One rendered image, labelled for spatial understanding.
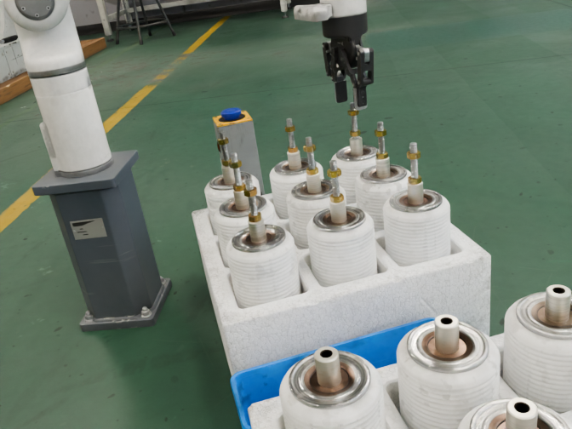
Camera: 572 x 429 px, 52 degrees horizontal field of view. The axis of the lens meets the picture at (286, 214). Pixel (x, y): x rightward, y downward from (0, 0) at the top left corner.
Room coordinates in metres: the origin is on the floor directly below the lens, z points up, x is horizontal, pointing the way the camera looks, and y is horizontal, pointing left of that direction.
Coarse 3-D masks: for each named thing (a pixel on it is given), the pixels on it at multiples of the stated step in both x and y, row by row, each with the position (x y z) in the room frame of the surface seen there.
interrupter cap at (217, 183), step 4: (240, 172) 0.98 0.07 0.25; (244, 172) 0.98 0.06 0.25; (216, 176) 0.98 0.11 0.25; (220, 176) 0.98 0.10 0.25; (244, 176) 0.96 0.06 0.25; (248, 176) 0.96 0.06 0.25; (212, 180) 0.96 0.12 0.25; (216, 180) 0.96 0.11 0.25; (220, 180) 0.96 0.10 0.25; (244, 180) 0.94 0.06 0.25; (212, 184) 0.94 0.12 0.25; (216, 184) 0.94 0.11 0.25; (220, 184) 0.94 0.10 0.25; (224, 184) 0.94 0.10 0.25; (228, 184) 0.94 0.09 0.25; (232, 184) 0.94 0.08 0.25; (212, 188) 0.93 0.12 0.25; (216, 188) 0.92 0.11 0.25; (220, 188) 0.92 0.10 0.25; (224, 188) 0.92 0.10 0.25; (228, 188) 0.91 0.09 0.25; (232, 188) 0.91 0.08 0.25
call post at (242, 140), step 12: (216, 132) 1.12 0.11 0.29; (228, 132) 1.09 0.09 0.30; (240, 132) 1.10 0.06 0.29; (252, 132) 1.10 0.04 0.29; (228, 144) 1.09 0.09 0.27; (240, 144) 1.09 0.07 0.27; (252, 144) 1.10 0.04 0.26; (240, 156) 1.09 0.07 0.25; (252, 156) 1.10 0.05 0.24; (240, 168) 1.09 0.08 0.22; (252, 168) 1.10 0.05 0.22; (264, 192) 1.10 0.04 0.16
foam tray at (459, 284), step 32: (288, 224) 0.90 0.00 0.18; (384, 256) 0.74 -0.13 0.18; (448, 256) 0.72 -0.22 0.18; (480, 256) 0.70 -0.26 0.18; (224, 288) 0.72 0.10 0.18; (320, 288) 0.68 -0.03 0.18; (352, 288) 0.67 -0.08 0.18; (384, 288) 0.67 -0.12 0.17; (416, 288) 0.68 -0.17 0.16; (448, 288) 0.69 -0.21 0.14; (480, 288) 0.70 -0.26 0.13; (224, 320) 0.64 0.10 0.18; (256, 320) 0.64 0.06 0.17; (288, 320) 0.65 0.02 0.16; (320, 320) 0.65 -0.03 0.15; (352, 320) 0.66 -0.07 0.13; (384, 320) 0.67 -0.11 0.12; (416, 320) 0.68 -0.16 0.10; (480, 320) 0.70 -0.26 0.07; (256, 352) 0.64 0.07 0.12; (288, 352) 0.64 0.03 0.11
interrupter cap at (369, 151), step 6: (342, 150) 1.02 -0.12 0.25; (348, 150) 1.01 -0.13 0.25; (366, 150) 1.00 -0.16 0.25; (372, 150) 0.99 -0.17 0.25; (336, 156) 0.99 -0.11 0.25; (342, 156) 0.99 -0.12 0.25; (348, 156) 0.98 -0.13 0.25; (354, 156) 0.99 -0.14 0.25; (360, 156) 0.98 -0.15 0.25; (366, 156) 0.97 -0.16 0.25; (372, 156) 0.96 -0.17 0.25
